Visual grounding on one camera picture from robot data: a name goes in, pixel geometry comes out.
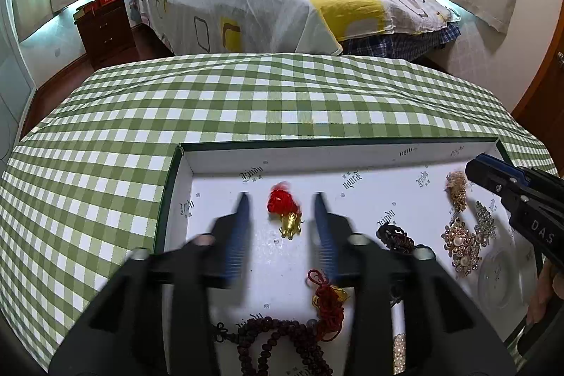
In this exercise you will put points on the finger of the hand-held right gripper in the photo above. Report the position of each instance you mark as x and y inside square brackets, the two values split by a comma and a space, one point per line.
[493, 180]
[502, 166]

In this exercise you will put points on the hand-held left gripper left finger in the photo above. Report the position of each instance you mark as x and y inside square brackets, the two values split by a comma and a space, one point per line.
[238, 239]

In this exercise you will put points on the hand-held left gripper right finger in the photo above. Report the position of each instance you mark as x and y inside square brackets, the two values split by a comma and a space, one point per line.
[324, 239]

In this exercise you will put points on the gold charm with red knot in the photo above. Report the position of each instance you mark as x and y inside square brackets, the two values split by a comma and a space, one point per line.
[288, 222]

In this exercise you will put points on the green-edged white cardboard box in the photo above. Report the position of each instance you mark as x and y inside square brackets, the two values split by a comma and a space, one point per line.
[308, 173]

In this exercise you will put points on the person's right hand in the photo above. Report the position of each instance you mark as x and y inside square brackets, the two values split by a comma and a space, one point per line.
[543, 292]

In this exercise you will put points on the gold fuzzy brooch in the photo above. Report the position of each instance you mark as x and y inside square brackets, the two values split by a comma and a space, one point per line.
[457, 189]

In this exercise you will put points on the rhinestone leaf brooch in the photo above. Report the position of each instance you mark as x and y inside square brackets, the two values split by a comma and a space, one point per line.
[484, 222]

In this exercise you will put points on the dark red knotted tassel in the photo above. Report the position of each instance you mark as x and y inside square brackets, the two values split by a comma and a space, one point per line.
[328, 305]

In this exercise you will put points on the clear round plastic lid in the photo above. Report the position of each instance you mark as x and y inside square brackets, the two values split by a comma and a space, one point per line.
[502, 283]

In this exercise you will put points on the rose gold flower brooch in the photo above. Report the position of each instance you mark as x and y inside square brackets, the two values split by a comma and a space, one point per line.
[460, 246]

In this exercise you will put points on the wooden door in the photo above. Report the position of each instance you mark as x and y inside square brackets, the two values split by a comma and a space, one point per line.
[542, 94]

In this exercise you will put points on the green checked tablecloth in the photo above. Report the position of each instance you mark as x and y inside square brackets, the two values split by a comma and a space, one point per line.
[220, 103]

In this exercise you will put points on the blue plaid bed sheet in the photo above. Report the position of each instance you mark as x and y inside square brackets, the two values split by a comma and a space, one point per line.
[396, 41]

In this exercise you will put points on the bed with patterned sheet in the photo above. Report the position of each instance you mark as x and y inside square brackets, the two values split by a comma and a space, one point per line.
[273, 1]

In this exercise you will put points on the dark wooden nightstand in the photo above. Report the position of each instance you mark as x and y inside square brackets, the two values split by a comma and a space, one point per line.
[108, 34]

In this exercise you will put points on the flat dark box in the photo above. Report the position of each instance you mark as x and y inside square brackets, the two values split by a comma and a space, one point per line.
[87, 10]

